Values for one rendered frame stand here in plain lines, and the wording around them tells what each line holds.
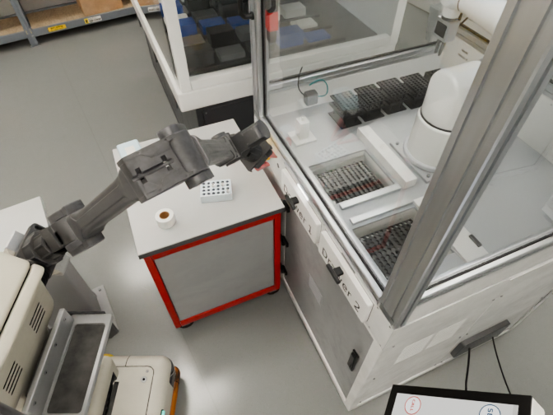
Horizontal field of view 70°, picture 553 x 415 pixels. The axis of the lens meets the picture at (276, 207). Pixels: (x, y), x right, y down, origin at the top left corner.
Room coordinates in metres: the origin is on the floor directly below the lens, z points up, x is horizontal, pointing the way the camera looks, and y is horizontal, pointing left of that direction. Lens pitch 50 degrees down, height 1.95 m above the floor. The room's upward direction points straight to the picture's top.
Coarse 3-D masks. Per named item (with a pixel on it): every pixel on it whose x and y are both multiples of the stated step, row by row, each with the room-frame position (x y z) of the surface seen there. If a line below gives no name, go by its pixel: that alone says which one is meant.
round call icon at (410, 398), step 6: (408, 396) 0.25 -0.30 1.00; (414, 396) 0.25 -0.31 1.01; (420, 396) 0.24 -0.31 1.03; (408, 402) 0.24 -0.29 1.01; (414, 402) 0.24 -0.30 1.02; (420, 402) 0.23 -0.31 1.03; (408, 408) 0.22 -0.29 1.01; (414, 408) 0.22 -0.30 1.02; (420, 408) 0.22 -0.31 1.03; (408, 414) 0.21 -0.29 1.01; (414, 414) 0.21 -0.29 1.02
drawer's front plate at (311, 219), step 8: (288, 176) 1.02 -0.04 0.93; (288, 184) 1.00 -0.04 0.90; (296, 184) 0.98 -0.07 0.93; (288, 192) 1.00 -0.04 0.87; (296, 192) 0.94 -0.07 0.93; (304, 200) 0.90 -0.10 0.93; (304, 208) 0.88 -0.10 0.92; (304, 216) 0.87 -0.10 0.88; (312, 216) 0.83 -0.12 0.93; (304, 224) 0.87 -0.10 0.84; (312, 224) 0.82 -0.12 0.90; (320, 224) 0.80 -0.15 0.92; (312, 232) 0.82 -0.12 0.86
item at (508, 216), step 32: (544, 96) 0.48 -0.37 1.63; (544, 128) 0.49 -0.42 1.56; (512, 160) 0.48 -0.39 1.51; (544, 160) 0.52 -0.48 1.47; (512, 192) 0.51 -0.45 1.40; (544, 192) 0.55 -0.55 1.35; (480, 224) 0.49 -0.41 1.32; (512, 224) 0.54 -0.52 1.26; (544, 224) 0.60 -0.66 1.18; (448, 256) 0.48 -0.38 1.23; (480, 256) 0.52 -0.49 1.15
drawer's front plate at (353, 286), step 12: (324, 240) 0.74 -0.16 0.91; (324, 252) 0.73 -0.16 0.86; (336, 252) 0.69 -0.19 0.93; (336, 264) 0.67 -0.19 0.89; (348, 276) 0.60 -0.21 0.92; (348, 288) 0.59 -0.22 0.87; (360, 288) 0.56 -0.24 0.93; (348, 300) 0.58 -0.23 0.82; (360, 300) 0.54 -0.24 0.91; (360, 312) 0.52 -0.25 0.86
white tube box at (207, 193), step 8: (200, 184) 1.10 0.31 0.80; (208, 184) 1.10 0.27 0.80; (216, 184) 1.10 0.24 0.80; (224, 184) 1.10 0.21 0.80; (200, 192) 1.06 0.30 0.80; (208, 192) 1.06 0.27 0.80; (216, 192) 1.06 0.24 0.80; (224, 192) 1.07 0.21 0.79; (208, 200) 1.04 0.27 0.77; (216, 200) 1.04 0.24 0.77; (224, 200) 1.05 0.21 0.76
